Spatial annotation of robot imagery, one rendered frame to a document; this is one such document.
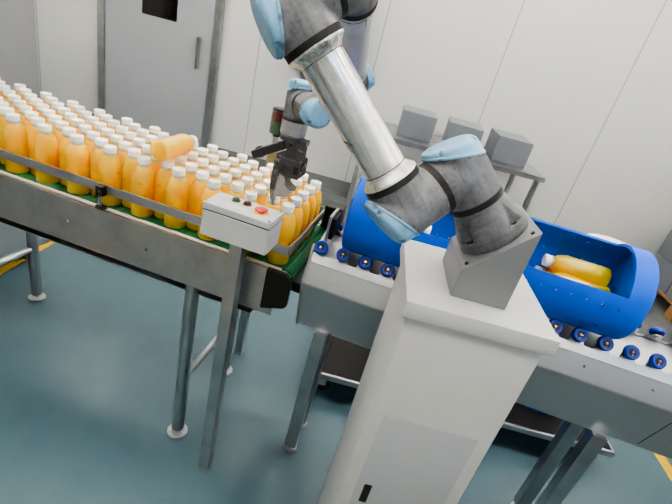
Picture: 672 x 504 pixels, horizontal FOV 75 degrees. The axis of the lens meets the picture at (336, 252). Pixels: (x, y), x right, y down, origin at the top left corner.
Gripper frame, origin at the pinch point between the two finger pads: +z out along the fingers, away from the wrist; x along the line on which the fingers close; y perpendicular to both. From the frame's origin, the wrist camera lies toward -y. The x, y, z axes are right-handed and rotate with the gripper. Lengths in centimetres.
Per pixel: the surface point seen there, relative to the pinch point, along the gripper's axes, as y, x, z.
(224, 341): -1.7, -18.2, 45.1
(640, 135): 226, 376, -27
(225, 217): -5.4, -21.2, 1.4
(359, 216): 27.3, -1.1, -2.9
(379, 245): 35.5, -0.6, 4.2
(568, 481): 122, 4, 69
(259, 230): 4.8, -21.2, 1.9
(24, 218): -84, -10, 32
